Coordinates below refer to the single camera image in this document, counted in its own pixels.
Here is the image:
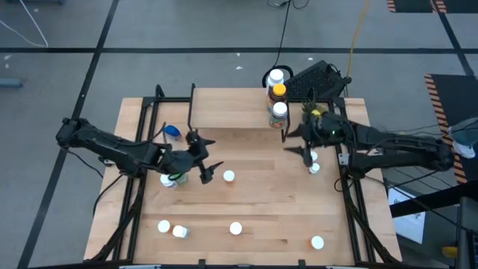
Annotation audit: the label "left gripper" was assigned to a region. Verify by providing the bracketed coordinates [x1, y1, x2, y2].
[161, 130, 225, 185]

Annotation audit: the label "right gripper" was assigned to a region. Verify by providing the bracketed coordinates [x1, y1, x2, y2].
[283, 113, 345, 168]

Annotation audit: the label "multivitamin gummies bottle green label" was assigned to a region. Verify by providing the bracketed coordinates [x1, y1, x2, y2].
[268, 101, 289, 130]

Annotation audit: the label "Tums bottle blue cap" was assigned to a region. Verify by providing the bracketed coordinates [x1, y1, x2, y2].
[163, 124, 183, 141]

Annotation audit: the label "brown bottle yellow cap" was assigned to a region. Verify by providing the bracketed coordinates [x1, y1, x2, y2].
[267, 83, 288, 112]

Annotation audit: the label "wooden shelf black legs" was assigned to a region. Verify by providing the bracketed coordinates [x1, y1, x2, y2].
[187, 82, 293, 143]

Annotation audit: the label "succulent plant black pot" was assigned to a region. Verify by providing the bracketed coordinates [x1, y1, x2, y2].
[301, 97, 326, 117]

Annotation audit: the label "black keyboard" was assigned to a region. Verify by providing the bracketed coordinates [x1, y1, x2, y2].
[285, 59, 353, 100]

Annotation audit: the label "plain white bottle white cap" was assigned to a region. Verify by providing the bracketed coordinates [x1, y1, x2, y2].
[265, 68, 285, 94]

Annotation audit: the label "small clear bottle white cap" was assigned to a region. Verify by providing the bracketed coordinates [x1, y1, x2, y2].
[171, 224, 190, 240]

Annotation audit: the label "white paper sheet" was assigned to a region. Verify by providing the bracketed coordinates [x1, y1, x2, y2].
[387, 186, 426, 244]

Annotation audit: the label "black yellow hazard mat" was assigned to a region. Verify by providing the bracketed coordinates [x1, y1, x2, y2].
[424, 73, 478, 185]
[386, 0, 478, 14]

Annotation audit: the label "person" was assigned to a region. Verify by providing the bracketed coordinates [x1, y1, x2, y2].
[447, 117, 478, 160]

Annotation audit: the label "grey flat object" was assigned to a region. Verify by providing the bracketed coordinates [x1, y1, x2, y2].
[0, 77, 24, 89]

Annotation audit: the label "black table frame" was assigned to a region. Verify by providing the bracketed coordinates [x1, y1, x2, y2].
[84, 84, 403, 269]

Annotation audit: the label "black cable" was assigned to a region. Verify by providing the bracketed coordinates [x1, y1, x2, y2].
[261, 0, 311, 90]

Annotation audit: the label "yellow cable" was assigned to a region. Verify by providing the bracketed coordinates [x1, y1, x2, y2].
[346, 0, 371, 79]

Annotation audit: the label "white cable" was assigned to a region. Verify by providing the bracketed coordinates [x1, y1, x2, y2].
[0, 0, 49, 49]

